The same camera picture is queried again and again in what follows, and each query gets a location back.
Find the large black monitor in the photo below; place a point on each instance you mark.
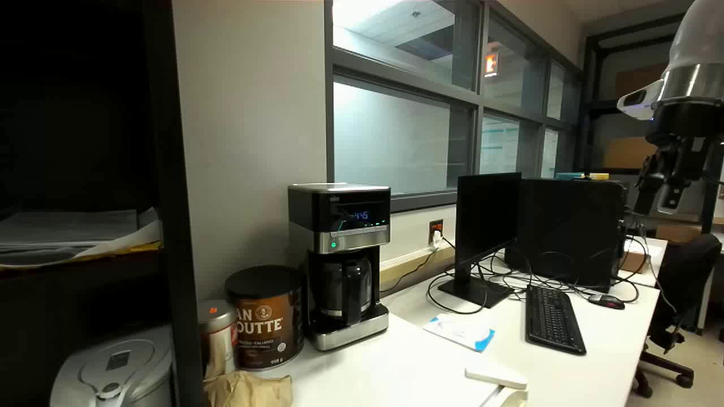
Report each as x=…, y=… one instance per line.
x=568, y=229

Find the black and silver coffeemaker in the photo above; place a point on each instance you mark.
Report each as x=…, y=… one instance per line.
x=340, y=226

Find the black monitor with stand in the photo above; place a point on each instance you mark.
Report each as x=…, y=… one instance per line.
x=487, y=217

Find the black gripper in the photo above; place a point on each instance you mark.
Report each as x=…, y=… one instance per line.
x=682, y=162

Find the white flat card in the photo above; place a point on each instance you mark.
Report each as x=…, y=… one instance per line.
x=495, y=376

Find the dark window frame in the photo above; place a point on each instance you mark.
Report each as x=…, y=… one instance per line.
x=404, y=70

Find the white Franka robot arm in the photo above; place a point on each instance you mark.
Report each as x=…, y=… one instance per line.
x=693, y=52

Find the white round kitchen appliance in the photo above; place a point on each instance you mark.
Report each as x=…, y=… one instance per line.
x=115, y=375

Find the black shelf unit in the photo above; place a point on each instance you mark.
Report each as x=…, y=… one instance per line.
x=173, y=188

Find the wall power outlet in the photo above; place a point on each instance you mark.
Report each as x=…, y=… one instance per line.
x=435, y=231

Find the tan wall trim strip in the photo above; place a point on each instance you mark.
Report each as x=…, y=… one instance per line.
x=414, y=266

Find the black office chair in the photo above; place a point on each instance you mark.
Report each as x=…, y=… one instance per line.
x=682, y=284

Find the white and blue paper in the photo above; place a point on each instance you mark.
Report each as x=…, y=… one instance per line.
x=458, y=332

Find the black keyboard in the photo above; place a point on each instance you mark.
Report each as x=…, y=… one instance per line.
x=555, y=320

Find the stack of papers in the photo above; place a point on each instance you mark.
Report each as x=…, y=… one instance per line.
x=68, y=234

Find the black computer mouse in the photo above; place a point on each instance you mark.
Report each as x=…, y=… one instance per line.
x=608, y=302

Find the brown paper bag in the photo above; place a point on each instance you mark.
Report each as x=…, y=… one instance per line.
x=250, y=389

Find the brown coffee can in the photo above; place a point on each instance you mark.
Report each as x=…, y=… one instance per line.
x=266, y=320

